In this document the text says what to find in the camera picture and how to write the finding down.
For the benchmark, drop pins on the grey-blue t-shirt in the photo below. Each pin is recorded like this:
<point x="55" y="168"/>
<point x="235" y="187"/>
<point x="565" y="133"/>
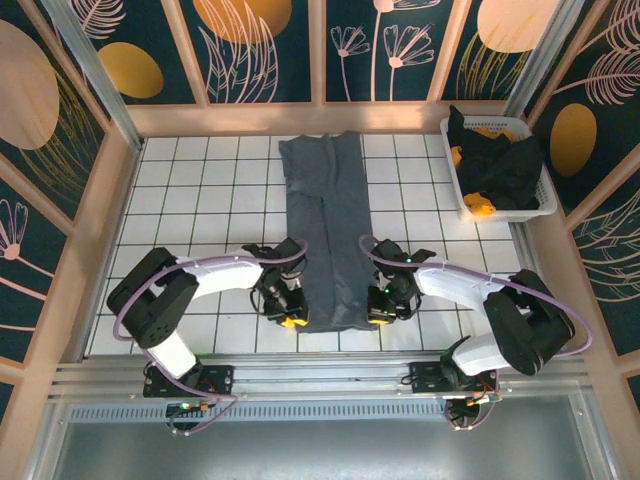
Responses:
<point x="325" y="225"/>

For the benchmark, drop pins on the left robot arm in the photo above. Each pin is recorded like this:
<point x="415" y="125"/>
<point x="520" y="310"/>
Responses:
<point x="220" y="275"/>

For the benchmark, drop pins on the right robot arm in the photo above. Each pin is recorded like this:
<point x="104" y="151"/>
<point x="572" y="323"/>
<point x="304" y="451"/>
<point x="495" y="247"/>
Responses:
<point x="450" y="287"/>

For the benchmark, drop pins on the yellow t-shirt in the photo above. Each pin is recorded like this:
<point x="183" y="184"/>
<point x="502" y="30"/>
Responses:
<point x="479" y="202"/>

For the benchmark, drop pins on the right small circuit board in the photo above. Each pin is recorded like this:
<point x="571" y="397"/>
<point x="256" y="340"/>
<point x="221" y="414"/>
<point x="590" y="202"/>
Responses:
<point x="475" y="399"/>

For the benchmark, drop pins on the small circuit board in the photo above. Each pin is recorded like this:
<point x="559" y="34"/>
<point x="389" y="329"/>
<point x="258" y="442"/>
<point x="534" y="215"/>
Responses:
<point x="187" y="407"/>
<point x="475" y="399"/>

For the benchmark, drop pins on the left small circuit board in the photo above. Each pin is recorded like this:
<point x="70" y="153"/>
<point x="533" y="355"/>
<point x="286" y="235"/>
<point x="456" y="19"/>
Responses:
<point x="187" y="407"/>

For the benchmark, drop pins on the grey metal panel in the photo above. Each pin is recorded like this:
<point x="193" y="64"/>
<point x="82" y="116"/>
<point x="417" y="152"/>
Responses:
<point x="320" y="450"/>

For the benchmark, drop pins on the black t-shirt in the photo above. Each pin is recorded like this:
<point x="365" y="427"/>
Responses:
<point x="505" y="170"/>

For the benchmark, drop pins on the white plastic laundry basket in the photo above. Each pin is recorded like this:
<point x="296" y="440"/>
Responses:
<point x="547" y="200"/>

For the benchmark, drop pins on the aluminium front rail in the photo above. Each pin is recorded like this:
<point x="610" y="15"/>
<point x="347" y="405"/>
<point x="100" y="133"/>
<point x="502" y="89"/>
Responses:
<point x="320" y="372"/>

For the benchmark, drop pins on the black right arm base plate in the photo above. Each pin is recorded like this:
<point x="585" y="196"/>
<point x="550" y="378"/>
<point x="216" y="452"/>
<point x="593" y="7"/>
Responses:
<point x="425" y="376"/>

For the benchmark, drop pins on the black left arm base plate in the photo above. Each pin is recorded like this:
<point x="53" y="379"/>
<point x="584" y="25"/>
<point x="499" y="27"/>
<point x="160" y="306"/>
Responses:
<point x="215" y="377"/>

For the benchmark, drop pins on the aluminium corner post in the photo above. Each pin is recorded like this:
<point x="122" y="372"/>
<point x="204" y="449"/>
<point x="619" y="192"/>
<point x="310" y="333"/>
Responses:
<point x="545" y="50"/>
<point x="100" y="85"/>

